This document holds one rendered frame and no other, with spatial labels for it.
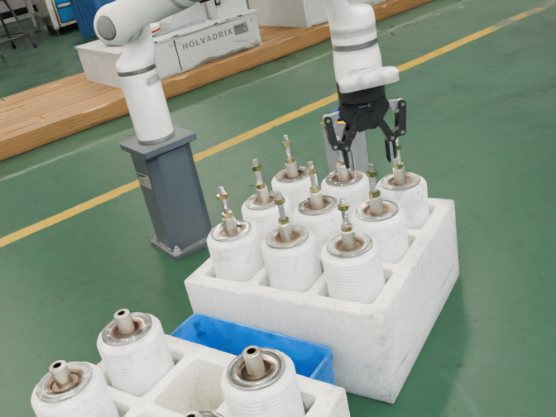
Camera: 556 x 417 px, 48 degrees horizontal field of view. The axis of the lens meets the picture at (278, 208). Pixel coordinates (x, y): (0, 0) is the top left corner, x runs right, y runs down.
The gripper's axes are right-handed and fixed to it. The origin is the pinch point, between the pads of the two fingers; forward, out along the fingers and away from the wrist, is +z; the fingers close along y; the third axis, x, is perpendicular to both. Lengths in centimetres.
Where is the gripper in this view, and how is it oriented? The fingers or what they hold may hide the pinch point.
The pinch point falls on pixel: (370, 158)
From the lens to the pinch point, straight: 106.8
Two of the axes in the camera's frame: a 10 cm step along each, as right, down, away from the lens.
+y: -9.7, 2.2, -0.4
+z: 1.9, 8.8, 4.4
